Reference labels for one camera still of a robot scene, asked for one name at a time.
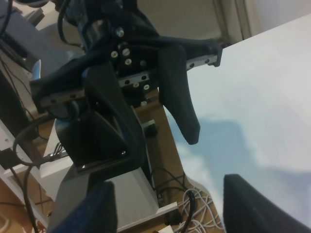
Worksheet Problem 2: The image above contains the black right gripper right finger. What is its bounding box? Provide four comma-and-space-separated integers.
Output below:
223, 174, 311, 233

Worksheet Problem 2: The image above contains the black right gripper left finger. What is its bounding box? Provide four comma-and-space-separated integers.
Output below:
48, 182, 118, 233

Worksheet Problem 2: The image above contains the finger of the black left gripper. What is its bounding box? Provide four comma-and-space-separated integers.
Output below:
82, 65, 141, 182

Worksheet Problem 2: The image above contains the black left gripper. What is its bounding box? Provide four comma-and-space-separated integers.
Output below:
30, 0, 222, 145

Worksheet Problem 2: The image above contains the white cable bundle on floor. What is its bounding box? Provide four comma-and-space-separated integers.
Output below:
178, 181, 225, 231

